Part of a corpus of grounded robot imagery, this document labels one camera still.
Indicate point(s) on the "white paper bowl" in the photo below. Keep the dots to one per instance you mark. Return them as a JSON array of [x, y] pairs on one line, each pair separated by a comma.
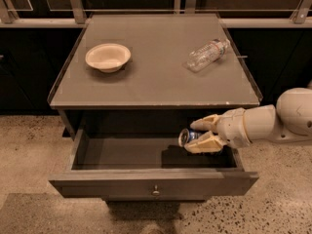
[[108, 58]]

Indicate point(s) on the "metal railing frame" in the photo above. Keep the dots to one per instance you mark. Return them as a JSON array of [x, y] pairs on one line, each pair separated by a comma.
[[233, 13]]

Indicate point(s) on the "clear plastic water bottle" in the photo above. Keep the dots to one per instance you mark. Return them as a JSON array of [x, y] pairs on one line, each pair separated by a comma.
[[207, 54]]

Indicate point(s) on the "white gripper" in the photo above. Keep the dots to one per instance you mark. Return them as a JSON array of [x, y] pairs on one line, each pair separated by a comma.
[[232, 127]]

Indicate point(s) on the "blue pepsi can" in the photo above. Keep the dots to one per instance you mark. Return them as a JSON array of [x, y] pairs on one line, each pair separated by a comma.
[[187, 135]]

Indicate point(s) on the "open grey top drawer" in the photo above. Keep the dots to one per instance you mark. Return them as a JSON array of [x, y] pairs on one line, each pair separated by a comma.
[[126, 167]]

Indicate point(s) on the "grey cabinet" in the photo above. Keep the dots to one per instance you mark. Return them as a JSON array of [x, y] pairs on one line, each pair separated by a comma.
[[154, 78]]

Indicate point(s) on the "metal drawer knob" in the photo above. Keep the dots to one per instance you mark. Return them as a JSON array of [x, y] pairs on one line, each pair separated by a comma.
[[155, 192]]

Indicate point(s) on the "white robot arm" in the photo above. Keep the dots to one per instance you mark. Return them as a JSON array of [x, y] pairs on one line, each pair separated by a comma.
[[289, 122]]

